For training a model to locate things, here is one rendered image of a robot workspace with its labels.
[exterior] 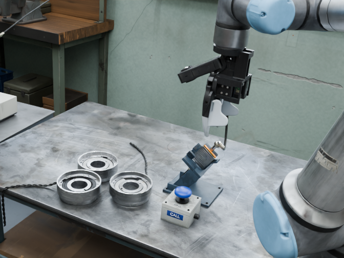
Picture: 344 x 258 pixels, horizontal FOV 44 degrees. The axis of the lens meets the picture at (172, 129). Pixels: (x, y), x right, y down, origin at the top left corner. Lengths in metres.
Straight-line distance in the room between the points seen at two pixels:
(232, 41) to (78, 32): 1.72
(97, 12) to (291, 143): 1.44
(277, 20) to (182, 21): 1.85
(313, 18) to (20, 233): 1.00
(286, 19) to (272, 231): 0.37
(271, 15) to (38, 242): 0.91
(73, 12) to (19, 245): 1.86
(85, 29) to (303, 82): 1.29
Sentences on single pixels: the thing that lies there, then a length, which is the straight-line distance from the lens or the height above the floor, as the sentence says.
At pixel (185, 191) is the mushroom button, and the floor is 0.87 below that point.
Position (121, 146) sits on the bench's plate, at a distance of 1.30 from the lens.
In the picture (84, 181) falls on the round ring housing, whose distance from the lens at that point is 1.07.
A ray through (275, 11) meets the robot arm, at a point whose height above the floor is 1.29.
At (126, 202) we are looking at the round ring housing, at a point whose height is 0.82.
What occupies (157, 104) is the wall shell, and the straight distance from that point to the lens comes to 2.83.
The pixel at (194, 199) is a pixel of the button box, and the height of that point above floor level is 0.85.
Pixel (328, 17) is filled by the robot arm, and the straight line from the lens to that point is 0.84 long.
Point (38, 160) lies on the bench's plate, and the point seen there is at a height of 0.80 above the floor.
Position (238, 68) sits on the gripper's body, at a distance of 0.93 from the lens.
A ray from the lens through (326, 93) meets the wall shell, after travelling 2.49.
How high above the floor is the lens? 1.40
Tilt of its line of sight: 25 degrees down
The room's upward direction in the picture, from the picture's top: 6 degrees clockwise
